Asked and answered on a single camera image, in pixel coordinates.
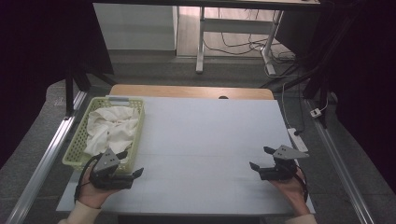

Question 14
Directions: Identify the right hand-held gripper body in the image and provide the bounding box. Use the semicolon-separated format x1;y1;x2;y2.
258;145;310;182

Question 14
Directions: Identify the person's right hand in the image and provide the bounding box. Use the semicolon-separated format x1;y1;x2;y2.
269;168;308;217

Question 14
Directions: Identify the person's left hand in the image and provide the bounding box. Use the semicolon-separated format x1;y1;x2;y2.
77;166;123;210

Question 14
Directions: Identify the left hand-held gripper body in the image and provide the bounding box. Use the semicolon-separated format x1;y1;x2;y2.
89;147;135;191

